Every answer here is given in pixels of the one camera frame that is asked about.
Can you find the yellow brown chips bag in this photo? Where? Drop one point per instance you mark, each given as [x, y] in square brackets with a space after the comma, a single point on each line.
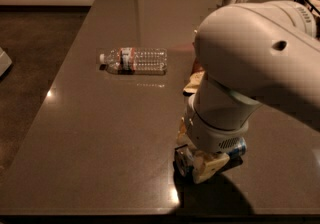
[194, 79]

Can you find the white object on floor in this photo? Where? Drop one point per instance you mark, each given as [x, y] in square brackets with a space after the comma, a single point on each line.
[5, 61]

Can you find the clear plastic water bottle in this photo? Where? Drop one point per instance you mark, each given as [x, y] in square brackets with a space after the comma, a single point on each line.
[135, 61]

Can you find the blue silver redbull can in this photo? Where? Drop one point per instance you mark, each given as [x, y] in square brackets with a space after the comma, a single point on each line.
[199, 166]

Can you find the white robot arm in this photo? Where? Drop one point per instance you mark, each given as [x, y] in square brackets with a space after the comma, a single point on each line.
[252, 54]

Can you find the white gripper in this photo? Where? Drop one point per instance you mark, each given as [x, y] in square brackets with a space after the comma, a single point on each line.
[213, 137]

